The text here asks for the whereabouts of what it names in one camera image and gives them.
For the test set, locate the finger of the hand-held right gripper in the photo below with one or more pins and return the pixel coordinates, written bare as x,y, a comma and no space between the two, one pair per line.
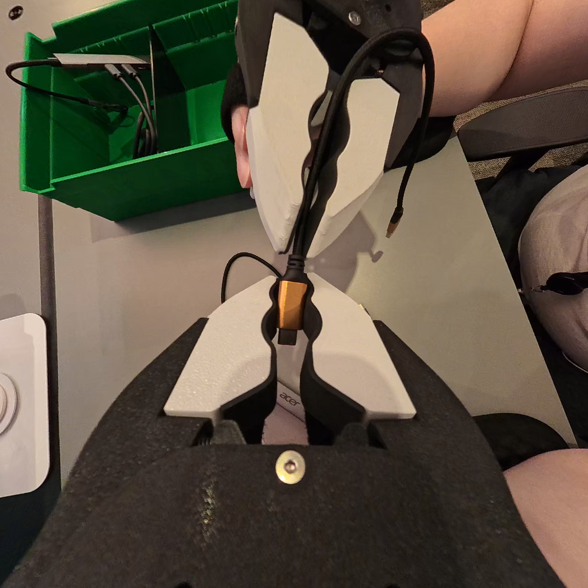
367,138
280,115

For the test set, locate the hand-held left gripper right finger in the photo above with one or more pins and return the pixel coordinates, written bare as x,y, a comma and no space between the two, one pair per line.
358,363

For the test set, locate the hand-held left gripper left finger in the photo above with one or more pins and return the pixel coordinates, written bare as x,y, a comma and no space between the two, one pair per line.
220,358

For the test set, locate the grey usb hub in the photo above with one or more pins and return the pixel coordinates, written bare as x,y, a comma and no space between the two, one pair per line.
290,398
92,59

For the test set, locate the green plastic bin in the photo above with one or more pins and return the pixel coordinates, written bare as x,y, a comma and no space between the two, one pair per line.
138,183

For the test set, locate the person's right hand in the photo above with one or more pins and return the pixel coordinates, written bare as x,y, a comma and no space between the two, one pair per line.
241,147

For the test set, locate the thin bin divider plate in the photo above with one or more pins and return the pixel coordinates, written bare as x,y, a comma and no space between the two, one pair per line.
153,92

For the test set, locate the grey office chair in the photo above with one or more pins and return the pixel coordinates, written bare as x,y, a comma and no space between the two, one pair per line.
519,124

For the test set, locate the person's pale clothing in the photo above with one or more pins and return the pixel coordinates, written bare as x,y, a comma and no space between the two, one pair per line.
556,229

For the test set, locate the black key fob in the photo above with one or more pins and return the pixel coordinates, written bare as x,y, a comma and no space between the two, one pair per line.
567,281

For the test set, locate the person's leg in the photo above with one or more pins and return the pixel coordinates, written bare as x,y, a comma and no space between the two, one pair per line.
551,514

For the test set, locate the white rounded base plate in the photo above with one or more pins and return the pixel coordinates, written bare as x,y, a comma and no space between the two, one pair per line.
27,349

